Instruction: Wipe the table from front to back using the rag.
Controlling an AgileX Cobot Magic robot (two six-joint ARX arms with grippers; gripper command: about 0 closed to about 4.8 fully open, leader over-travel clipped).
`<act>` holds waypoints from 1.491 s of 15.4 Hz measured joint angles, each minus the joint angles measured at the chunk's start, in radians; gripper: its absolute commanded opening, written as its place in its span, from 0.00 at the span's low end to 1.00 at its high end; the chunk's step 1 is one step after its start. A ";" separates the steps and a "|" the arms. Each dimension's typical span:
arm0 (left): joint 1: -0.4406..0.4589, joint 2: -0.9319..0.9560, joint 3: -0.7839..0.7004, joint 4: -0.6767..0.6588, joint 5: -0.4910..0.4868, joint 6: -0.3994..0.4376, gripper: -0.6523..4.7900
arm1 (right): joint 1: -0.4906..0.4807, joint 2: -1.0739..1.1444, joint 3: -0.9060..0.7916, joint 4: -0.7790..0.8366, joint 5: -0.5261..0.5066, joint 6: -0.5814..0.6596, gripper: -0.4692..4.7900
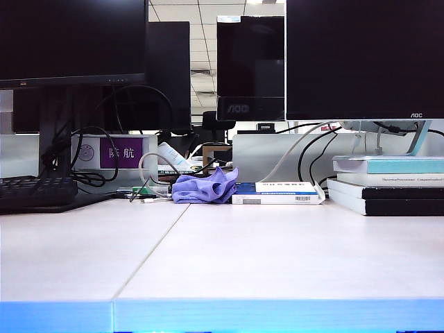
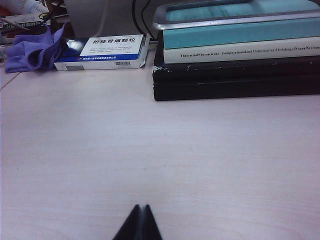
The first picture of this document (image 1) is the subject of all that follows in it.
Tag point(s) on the teal cover book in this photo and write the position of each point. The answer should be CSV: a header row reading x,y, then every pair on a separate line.
x,y
399,166

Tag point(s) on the wooden frame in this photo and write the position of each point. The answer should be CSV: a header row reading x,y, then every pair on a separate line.
x,y
205,154

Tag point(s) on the black monitor stand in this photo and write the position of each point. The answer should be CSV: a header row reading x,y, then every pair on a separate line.
x,y
55,121

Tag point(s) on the black ASUS monitor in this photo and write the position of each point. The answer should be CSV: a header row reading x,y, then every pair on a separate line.
x,y
69,34

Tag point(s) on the black aoc monitor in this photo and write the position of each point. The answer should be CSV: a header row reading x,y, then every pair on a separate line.
x,y
364,59
249,62

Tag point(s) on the purple microfiber rag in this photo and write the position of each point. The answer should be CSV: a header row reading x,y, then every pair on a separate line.
x,y
201,191

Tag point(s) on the white teal package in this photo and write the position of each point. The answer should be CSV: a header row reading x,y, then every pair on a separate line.
x,y
171,152

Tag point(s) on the frosted desk partition panel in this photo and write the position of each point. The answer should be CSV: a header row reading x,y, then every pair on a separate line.
x,y
17,156

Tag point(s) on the black office chair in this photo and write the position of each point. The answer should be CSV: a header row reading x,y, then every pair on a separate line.
x,y
213,119

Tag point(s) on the black AOC monitor rear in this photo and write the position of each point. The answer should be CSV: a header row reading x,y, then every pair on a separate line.
x,y
249,62

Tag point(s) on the black spine book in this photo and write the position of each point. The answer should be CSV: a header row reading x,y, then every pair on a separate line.
x,y
402,207
402,193

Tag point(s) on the blue white book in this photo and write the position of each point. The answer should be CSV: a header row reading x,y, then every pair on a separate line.
x,y
277,200

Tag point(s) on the small black label box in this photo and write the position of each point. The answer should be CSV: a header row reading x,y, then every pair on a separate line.
x,y
266,127

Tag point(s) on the purple white desk name plate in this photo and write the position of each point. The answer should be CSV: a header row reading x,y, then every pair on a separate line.
x,y
121,152

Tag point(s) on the white teal monitor stand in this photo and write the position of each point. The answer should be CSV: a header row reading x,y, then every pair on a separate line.
x,y
418,138

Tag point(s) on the black keyboard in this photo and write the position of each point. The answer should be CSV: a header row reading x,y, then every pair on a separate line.
x,y
34,190

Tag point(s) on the small green item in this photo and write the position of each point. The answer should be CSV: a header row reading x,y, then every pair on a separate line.
x,y
138,190

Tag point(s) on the white desk partition panel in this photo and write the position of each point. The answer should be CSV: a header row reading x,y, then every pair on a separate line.
x,y
260,156

